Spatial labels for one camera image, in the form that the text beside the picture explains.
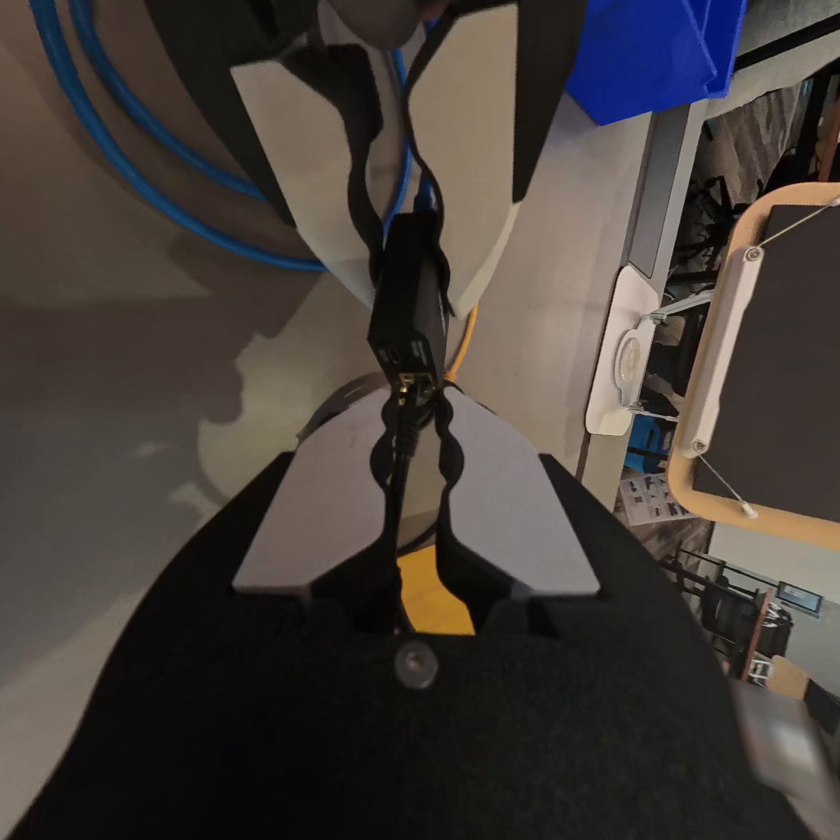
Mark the printed paper sheet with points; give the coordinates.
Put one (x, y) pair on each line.
(656, 500)

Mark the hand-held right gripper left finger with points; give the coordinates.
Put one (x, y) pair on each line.
(315, 518)

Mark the wood-edged black board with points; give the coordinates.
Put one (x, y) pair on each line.
(787, 361)

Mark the white bar bracket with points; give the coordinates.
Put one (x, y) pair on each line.
(715, 354)

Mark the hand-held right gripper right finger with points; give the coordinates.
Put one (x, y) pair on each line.
(518, 518)

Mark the blue plastic bin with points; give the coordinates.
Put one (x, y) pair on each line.
(643, 52)

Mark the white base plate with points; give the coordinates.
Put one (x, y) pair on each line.
(610, 394)

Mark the black ethernet adapter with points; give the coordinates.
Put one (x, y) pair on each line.
(407, 295)

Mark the clear acrylic stand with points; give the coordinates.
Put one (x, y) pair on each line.
(633, 354)

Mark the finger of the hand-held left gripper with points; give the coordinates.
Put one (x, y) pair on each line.
(472, 131)
(302, 151)

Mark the yellow plastic bin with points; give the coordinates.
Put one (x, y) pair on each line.
(433, 590)

